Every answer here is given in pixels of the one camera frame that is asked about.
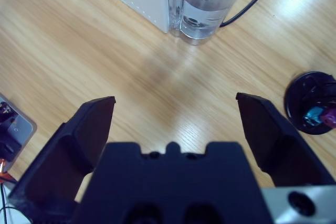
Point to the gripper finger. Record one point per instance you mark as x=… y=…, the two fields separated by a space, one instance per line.
x=78 y=140
x=265 y=129

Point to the blue coffee capsule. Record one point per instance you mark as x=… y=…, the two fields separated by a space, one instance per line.
x=312 y=116

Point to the purple coffee capsule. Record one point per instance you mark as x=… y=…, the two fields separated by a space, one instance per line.
x=330 y=116

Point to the black capsule holder with rods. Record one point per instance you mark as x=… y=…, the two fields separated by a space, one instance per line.
x=296 y=95

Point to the clear water tank dark lid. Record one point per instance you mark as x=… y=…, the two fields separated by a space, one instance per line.
x=204 y=9

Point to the white mount block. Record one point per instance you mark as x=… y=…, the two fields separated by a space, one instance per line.
x=25 y=128

